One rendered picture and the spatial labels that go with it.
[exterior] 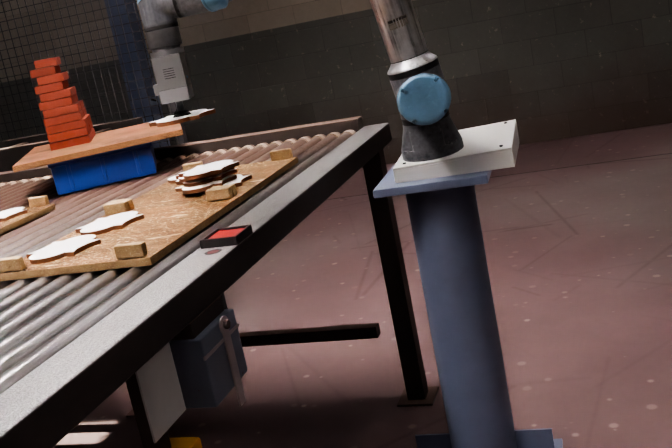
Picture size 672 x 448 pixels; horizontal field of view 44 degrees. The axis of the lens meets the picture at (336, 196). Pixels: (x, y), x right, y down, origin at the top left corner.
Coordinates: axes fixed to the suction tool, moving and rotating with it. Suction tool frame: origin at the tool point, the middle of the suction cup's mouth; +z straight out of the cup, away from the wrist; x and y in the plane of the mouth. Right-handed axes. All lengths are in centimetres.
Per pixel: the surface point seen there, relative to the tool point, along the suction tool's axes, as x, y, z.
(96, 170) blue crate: -38, -61, 15
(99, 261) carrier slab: -14.6, 41.0, 18.4
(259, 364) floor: -12, -123, 112
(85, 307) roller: -13, 61, 20
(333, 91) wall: 49, -494, 46
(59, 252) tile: -24.5, 31.2, 17.4
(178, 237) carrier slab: -0.8, 34.5, 18.4
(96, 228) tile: -21.0, 15.1, 17.4
